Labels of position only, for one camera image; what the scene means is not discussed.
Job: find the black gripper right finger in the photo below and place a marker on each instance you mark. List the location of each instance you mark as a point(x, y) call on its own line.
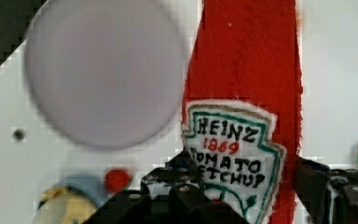
point(330, 196)

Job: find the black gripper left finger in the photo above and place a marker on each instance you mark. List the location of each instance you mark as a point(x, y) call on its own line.
point(172, 194)

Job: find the red felt ketchup bottle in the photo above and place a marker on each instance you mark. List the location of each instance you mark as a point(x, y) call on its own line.
point(242, 106)

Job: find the small red ball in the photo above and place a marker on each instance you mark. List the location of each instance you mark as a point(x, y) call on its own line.
point(116, 180)

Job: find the blue bowl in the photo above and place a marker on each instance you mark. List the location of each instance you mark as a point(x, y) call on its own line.
point(87, 185)

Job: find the cream plush toy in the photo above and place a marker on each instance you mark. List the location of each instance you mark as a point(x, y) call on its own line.
point(61, 205)

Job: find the lavender round plate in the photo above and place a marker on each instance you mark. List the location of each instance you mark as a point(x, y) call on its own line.
point(105, 73)

